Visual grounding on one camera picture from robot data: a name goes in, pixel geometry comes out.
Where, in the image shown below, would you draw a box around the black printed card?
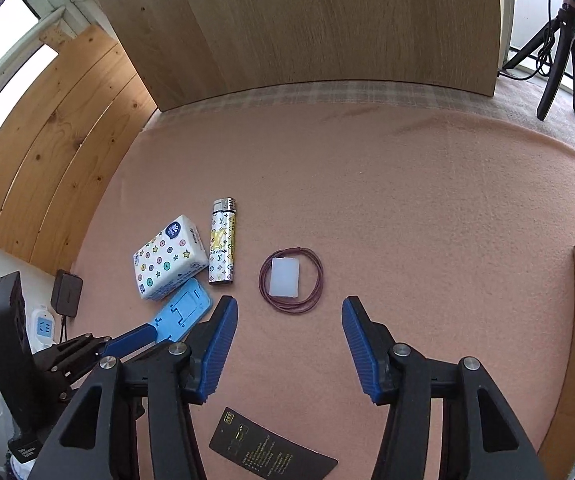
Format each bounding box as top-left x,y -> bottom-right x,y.
209,406 -> 339,480

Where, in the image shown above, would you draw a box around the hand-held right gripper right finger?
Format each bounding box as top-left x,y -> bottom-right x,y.
342,296 -> 548,480

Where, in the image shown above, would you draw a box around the light laminate wood board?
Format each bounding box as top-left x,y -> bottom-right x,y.
84,0 -> 504,112

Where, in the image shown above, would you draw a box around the ring light on tripod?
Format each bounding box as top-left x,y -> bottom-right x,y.
497,0 -> 563,81

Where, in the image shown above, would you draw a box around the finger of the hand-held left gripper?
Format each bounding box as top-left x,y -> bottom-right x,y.
34,324 -> 162,362
42,356 -> 104,397

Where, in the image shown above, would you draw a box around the white power strip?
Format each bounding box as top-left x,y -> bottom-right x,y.
26,305 -> 63,356

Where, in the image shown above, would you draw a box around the pink table cloth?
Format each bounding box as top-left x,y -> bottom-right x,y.
68,100 -> 575,480

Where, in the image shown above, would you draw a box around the patterned white lighter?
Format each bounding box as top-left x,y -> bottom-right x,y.
208,197 -> 239,286

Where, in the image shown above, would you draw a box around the black tripod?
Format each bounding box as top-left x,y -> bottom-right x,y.
500,2 -> 575,121

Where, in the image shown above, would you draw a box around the blue folding phone stand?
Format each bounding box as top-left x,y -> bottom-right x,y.
140,277 -> 214,346

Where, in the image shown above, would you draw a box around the star-patterned tissue pack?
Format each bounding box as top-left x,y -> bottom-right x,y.
132,214 -> 208,302

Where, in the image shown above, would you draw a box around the translucent white silicone sleeve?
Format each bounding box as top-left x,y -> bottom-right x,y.
269,257 -> 301,301

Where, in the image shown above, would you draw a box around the maroon hair tie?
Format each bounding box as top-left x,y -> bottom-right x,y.
259,246 -> 325,315

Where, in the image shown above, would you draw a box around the pine wood plank board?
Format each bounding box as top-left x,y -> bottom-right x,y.
0,25 -> 161,276

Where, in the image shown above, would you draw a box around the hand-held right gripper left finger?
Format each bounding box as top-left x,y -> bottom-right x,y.
28,296 -> 239,480

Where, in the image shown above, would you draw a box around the black power adapter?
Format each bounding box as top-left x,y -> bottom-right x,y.
50,269 -> 84,318

